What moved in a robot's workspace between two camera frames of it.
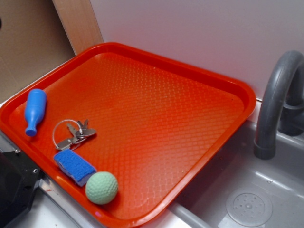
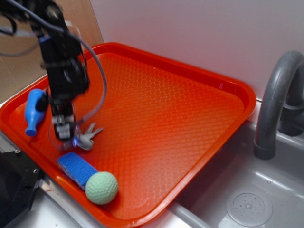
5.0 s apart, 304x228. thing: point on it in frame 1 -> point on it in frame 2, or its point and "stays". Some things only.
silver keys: [79, 136] -> [84, 141]
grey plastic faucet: [282, 109] stays
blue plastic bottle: [35, 106] stays
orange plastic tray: [160, 129] stays
